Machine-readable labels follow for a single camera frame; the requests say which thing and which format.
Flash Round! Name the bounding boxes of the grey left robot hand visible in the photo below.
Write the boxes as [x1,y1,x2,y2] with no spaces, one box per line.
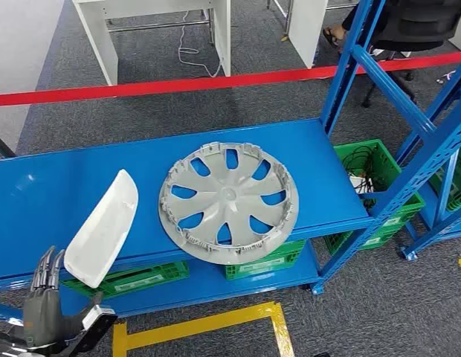
[23,246,105,350]

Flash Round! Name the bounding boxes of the white curved plastic part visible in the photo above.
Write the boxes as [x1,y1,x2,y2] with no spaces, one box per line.
[64,169,139,289]

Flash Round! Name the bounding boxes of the blue metal shelf rack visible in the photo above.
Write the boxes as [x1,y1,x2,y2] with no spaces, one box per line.
[0,0,461,321]
[395,57,461,262]

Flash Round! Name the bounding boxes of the grey wheel hubcap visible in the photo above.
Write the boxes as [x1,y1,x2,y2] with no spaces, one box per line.
[158,141,300,266]

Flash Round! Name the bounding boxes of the white desk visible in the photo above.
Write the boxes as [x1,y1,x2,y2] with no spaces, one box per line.
[72,0,231,87]

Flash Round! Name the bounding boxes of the red barrier belt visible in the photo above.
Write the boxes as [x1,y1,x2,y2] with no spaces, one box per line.
[0,51,461,108]

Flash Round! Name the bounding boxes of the small white box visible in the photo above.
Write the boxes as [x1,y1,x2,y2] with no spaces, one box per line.
[349,176,374,194]

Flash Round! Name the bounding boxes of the white desk panel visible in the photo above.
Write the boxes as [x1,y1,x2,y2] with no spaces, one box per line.
[287,0,328,69]

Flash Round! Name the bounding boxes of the person's foot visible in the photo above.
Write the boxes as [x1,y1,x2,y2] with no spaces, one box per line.
[322,25,349,51]

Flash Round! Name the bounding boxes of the black office chair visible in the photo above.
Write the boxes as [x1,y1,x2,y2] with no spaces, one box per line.
[360,0,461,109]

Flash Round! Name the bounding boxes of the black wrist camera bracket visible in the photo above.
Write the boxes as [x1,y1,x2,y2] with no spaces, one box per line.
[56,315,118,357]

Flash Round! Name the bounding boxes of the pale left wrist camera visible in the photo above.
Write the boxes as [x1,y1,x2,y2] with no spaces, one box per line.
[81,304,118,332]

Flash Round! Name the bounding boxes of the white floor cable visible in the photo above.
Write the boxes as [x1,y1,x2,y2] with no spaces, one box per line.
[177,12,224,79]

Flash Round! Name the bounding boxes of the black coiled cables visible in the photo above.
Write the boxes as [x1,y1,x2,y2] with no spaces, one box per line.
[342,147,386,210]

